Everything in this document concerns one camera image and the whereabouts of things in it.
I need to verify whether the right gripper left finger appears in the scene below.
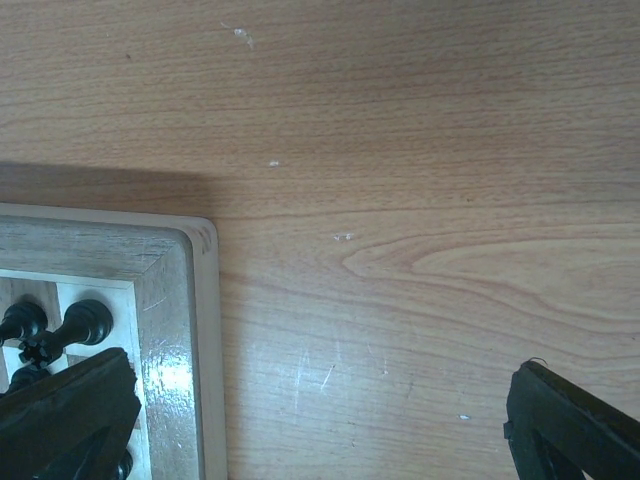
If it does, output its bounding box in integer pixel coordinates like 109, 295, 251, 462
1, 347, 141, 479

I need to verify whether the black chess rook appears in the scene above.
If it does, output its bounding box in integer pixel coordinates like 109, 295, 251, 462
19, 299, 114, 369

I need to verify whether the black chess pawn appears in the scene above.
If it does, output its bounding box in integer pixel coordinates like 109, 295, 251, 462
0, 301, 48, 345

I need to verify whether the black chess bishop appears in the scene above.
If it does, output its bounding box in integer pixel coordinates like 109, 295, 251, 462
113, 450, 134, 480

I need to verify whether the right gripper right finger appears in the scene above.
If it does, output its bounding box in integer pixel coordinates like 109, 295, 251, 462
503, 360, 639, 479

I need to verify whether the wooden chess board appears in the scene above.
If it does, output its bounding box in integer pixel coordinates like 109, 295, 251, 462
1, 203, 228, 479

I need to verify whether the black chess knight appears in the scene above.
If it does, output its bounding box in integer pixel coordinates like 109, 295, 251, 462
4, 365, 51, 396

